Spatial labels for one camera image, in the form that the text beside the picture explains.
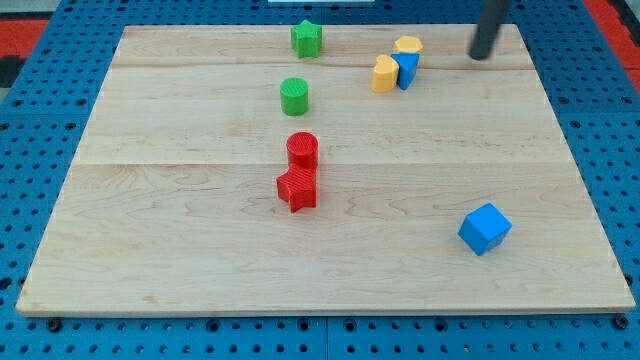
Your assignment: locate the yellow heart block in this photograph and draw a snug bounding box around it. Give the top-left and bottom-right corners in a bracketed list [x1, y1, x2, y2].
[371, 54, 399, 93]

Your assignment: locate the yellow hexagon block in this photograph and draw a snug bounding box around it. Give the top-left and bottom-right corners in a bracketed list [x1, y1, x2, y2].
[393, 35, 424, 54]

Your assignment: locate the red star block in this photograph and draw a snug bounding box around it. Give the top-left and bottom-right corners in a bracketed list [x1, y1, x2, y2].
[276, 164, 317, 213]

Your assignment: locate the red cylinder block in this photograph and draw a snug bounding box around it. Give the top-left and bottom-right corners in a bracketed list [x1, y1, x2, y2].
[286, 132, 319, 169]

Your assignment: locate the light wooden board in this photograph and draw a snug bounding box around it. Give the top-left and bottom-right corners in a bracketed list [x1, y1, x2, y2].
[16, 24, 635, 318]

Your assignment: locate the green cylinder block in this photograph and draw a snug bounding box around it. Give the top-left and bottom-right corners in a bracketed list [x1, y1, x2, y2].
[279, 77, 309, 116]

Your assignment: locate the green star block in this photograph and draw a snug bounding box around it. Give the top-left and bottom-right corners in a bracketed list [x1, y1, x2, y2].
[290, 20, 323, 59]

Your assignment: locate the blue triangle block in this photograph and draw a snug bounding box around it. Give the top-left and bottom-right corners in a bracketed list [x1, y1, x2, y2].
[391, 53, 420, 90]

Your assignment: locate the blue cube block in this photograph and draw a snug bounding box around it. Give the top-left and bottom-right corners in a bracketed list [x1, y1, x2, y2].
[458, 203, 512, 256]

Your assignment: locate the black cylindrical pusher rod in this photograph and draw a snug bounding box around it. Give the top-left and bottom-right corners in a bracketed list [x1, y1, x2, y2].
[468, 0, 511, 61]

